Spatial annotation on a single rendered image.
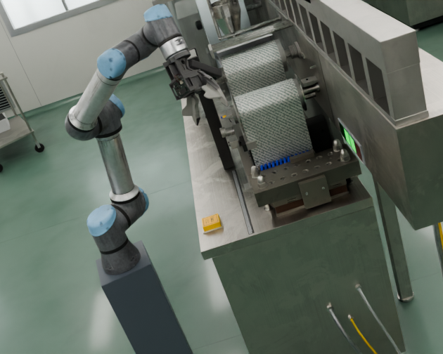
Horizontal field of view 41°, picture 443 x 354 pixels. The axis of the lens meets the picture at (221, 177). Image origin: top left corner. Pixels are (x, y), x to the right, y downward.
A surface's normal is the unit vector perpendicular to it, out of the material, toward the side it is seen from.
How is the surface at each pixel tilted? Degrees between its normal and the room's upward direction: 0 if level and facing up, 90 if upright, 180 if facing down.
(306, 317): 90
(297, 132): 90
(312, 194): 90
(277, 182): 0
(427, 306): 0
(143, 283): 90
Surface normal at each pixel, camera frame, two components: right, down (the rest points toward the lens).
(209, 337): -0.29, -0.84
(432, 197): 0.11, 0.44
